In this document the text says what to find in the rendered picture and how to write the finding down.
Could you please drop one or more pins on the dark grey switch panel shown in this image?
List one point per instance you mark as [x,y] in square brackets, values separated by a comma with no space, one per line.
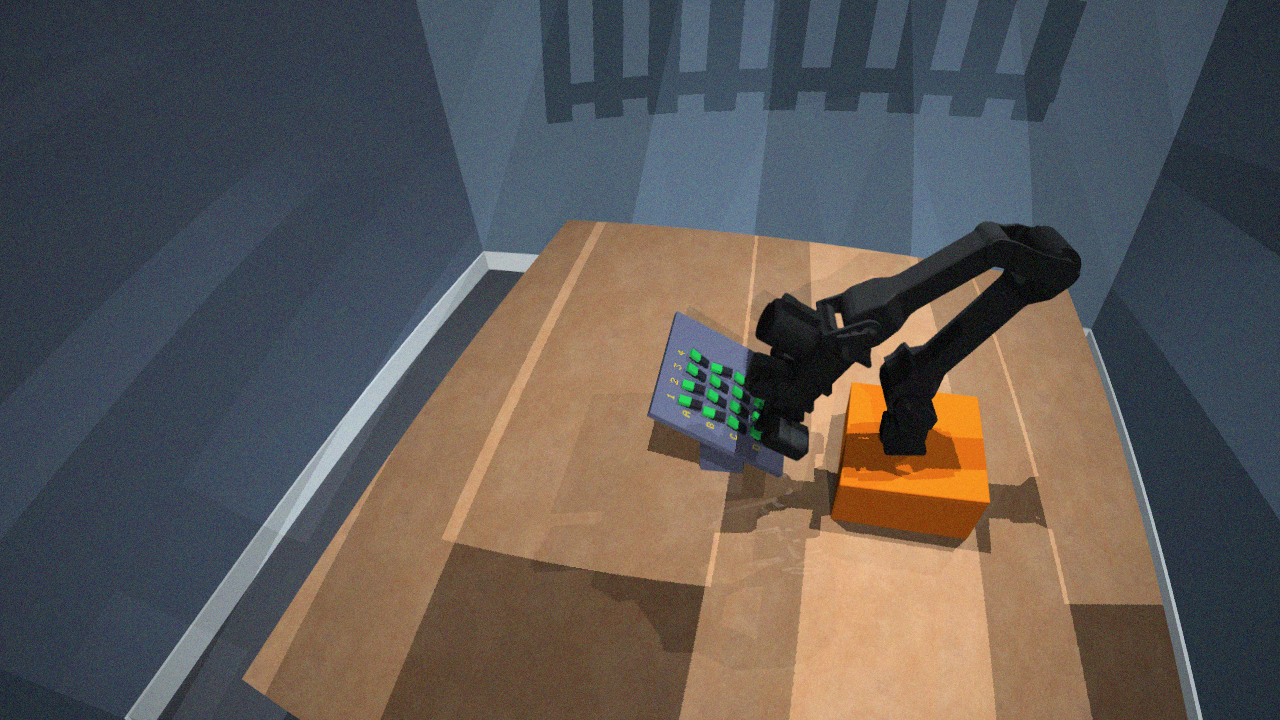
[699,392]

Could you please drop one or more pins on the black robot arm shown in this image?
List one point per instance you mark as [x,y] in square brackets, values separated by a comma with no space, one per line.
[1038,265]

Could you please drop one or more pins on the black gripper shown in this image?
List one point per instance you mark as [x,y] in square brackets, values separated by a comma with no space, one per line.
[782,430]

